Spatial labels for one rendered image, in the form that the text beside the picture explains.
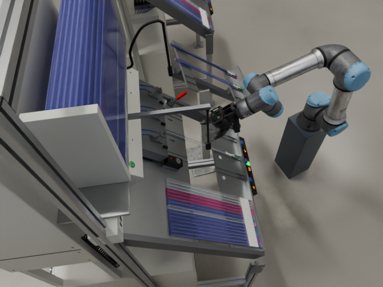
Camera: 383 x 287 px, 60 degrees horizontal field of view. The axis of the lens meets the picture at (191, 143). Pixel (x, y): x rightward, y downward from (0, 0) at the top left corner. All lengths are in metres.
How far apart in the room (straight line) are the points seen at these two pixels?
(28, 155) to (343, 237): 2.18
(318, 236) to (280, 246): 0.26
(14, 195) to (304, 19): 3.31
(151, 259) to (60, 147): 0.98
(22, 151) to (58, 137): 0.23
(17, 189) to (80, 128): 0.19
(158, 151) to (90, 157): 0.46
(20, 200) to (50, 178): 0.21
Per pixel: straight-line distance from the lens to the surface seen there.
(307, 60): 1.59
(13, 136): 0.53
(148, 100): 1.38
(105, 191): 0.97
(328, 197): 2.55
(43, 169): 0.60
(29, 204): 0.85
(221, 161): 1.61
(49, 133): 0.77
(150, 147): 1.24
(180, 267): 1.65
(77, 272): 1.76
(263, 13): 3.74
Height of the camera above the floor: 2.23
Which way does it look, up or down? 58 degrees down
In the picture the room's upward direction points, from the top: 6 degrees counter-clockwise
